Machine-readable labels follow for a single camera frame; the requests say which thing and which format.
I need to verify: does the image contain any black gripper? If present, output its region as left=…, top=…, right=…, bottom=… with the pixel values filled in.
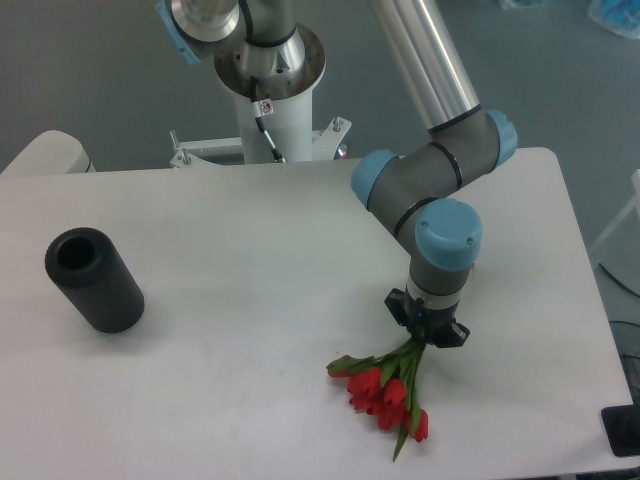
left=384, top=288, right=470, bottom=348

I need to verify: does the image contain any red tulip bouquet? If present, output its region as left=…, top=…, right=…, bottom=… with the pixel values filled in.
left=326, top=338, right=429, bottom=460

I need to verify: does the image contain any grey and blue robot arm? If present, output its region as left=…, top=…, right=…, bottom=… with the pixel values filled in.
left=156, top=1, right=518, bottom=348

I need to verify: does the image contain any black device at table edge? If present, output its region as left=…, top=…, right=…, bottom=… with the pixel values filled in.
left=601, top=405, right=639, bottom=458

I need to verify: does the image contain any black ribbed cylinder vase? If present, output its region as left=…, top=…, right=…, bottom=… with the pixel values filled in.
left=45, top=227, right=145, bottom=334

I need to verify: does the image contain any blue plastic bag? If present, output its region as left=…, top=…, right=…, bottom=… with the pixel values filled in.
left=587, top=0, right=639, bottom=39

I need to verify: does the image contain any white rounded chair back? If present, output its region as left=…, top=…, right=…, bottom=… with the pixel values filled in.
left=1, top=130, right=96, bottom=178

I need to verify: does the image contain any black floor cable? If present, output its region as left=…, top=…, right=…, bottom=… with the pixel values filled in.
left=597, top=262, right=640, bottom=296

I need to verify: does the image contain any white pedestal base frame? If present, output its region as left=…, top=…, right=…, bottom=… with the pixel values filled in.
left=169, top=116, right=353, bottom=169

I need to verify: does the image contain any black pedestal cable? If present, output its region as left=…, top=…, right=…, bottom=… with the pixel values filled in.
left=248, top=74, right=287, bottom=164

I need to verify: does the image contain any white frame at right edge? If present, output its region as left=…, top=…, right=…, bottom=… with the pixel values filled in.
left=587, top=170, right=640, bottom=255

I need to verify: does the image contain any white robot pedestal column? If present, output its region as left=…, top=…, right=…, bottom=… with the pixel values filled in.
left=214, top=24, right=326, bottom=164

